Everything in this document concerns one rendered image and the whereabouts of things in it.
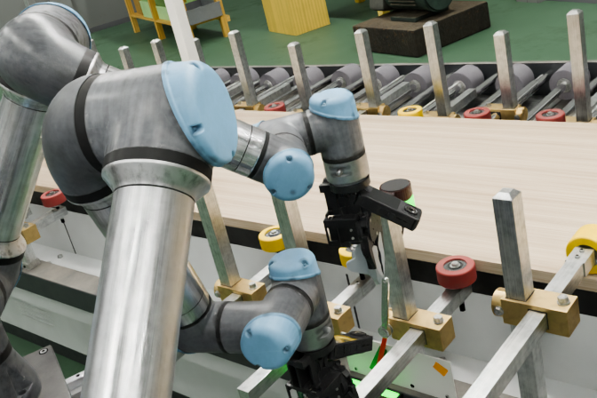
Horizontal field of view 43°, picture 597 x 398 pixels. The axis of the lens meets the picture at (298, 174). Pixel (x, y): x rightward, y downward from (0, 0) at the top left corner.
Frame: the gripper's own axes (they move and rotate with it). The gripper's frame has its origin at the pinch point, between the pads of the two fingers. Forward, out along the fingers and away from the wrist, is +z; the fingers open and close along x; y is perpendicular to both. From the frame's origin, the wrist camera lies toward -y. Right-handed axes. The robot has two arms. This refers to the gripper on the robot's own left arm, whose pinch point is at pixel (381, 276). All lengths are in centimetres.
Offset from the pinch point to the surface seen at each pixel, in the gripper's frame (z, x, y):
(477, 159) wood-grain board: 11, -74, -7
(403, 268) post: 3.2, -7.9, -1.9
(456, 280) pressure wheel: 11.3, -16.3, -9.5
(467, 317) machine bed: 27.8, -26.8, -8.2
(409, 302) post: 10.6, -7.5, -1.8
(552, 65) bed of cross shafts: 18, -170, -22
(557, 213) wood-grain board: 11, -41, -28
